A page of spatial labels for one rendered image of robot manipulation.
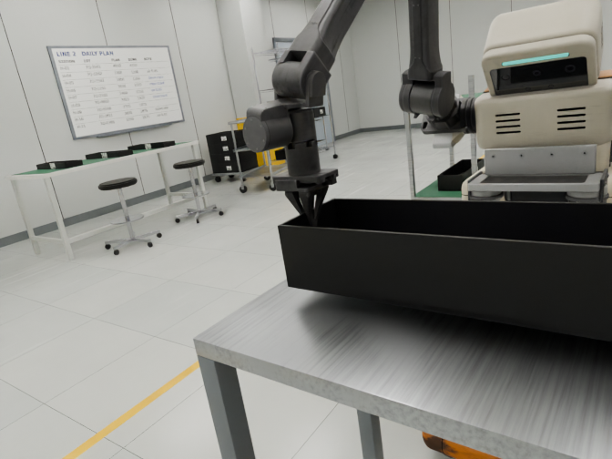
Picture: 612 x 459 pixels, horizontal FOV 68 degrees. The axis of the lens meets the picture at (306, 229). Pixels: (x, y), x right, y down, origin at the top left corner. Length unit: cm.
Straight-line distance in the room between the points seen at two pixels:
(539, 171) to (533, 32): 29
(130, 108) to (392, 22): 668
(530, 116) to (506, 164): 11
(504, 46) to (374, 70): 1058
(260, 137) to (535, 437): 52
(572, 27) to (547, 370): 69
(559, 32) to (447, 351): 69
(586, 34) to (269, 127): 64
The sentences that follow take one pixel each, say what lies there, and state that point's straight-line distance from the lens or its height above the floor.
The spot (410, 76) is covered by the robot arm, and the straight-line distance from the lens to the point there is 109.
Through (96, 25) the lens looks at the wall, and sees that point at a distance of 691.
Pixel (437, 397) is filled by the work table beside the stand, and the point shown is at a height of 80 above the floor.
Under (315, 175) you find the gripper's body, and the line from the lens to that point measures 76.
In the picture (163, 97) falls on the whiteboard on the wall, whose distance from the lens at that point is 724.
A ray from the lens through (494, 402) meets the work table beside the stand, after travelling 54.
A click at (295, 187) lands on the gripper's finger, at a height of 98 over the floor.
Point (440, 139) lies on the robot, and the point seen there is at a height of 98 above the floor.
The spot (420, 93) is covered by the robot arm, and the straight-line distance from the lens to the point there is 109.
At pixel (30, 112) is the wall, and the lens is 625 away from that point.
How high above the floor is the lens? 113
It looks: 16 degrees down
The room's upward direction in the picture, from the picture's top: 9 degrees counter-clockwise
